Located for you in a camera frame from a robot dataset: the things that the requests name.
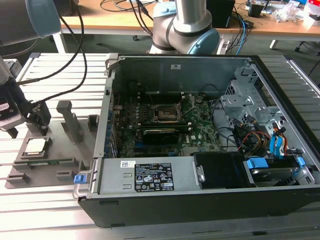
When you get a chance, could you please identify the small black cup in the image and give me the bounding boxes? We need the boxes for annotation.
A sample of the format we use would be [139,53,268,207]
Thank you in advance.
[249,3,263,18]

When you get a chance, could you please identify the green motherboard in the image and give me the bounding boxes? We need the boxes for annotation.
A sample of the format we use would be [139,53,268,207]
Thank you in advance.
[109,89,226,160]

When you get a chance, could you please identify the grey parts rack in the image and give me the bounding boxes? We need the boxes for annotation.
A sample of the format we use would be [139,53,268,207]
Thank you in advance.
[4,99,101,190]

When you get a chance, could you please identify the blue flat data wire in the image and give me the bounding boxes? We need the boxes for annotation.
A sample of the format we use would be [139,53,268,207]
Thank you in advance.
[269,126,288,161]

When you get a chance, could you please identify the loose green RAM stick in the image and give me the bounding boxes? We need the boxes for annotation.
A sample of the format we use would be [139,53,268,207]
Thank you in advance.
[14,159,76,166]

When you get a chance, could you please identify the white cardboard box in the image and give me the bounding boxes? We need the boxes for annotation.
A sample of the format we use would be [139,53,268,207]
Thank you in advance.
[303,0,320,28]

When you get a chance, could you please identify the black computer tower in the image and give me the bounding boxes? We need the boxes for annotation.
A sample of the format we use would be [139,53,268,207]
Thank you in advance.
[207,0,236,29]

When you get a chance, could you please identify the metal socket cover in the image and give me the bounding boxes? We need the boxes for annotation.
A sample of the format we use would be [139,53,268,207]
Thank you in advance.
[176,93,197,123]

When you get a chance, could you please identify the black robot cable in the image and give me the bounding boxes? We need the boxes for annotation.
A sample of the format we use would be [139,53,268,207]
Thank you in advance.
[14,14,78,85]
[37,0,88,103]

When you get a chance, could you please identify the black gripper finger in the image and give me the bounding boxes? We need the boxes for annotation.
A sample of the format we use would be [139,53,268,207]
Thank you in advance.
[24,100,53,135]
[4,125,19,140]

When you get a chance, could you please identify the yellow red power wires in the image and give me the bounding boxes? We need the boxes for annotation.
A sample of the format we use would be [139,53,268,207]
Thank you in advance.
[239,131,272,151]

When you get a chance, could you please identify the grey chipset heatsink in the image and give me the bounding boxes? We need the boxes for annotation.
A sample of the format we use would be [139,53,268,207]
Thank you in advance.
[183,146,201,156]

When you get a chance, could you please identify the silver CPU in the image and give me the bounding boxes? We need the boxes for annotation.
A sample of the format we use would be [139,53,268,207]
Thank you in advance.
[24,138,48,156]

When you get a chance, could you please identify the black graphics card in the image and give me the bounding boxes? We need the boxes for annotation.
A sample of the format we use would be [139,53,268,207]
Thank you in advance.
[141,128,180,146]

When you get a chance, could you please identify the hard disk with blue carrier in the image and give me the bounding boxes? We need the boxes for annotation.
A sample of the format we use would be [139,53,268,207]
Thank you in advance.
[246,156,307,188]

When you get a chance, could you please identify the silver metal drive cage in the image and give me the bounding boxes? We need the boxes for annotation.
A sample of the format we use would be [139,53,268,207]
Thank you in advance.
[219,63,288,153]

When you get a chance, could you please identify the black open PC case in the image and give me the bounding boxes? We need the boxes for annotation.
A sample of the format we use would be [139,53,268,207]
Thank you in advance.
[72,53,320,228]

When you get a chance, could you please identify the RAM slot with white clips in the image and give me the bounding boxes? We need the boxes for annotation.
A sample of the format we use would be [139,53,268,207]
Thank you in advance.
[136,96,186,100]
[136,91,185,96]
[136,122,192,126]

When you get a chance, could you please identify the black office chair base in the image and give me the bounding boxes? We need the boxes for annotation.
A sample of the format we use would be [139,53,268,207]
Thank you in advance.
[294,41,320,55]

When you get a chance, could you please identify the blue hanging cable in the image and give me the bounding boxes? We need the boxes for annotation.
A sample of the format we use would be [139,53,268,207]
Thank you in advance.
[233,13,252,55]

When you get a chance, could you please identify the CPU socket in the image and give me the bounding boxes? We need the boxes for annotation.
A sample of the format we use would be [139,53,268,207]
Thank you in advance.
[151,103,182,123]

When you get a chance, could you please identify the clear plastic bags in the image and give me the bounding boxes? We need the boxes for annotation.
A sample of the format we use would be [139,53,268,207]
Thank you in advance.
[272,3,301,24]

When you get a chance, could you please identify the RAM slot with black clips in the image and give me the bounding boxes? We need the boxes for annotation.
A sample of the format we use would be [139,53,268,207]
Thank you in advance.
[138,98,183,103]
[138,94,183,98]
[137,120,188,124]

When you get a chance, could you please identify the thin black looped wire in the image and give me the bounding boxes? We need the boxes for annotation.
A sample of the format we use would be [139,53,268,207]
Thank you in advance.
[199,83,222,101]

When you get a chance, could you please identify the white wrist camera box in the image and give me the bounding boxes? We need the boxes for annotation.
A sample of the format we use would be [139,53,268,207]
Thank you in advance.
[0,96,25,132]

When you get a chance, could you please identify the wooden desk with white legs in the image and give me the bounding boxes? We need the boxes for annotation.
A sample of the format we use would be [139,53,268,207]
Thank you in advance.
[51,27,69,54]
[59,0,320,51]

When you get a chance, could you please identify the grey power supply unit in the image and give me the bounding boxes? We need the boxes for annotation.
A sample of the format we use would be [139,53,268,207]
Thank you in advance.
[96,156,203,196]

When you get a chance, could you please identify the black plastic bay cover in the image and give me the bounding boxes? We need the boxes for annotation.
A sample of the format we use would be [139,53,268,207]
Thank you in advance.
[193,151,257,190]

